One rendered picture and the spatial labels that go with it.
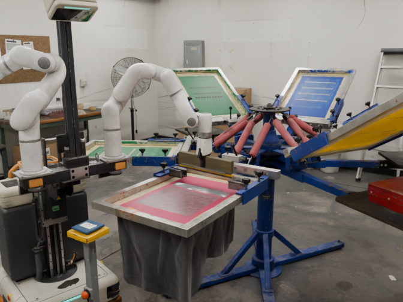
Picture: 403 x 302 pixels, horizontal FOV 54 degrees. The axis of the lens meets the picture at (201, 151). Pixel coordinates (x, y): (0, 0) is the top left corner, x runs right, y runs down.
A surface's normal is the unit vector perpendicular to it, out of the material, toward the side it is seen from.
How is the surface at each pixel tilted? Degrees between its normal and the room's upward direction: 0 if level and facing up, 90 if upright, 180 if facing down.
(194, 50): 90
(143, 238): 91
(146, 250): 92
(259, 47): 90
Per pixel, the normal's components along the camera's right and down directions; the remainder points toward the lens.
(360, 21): -0.55, 0.20
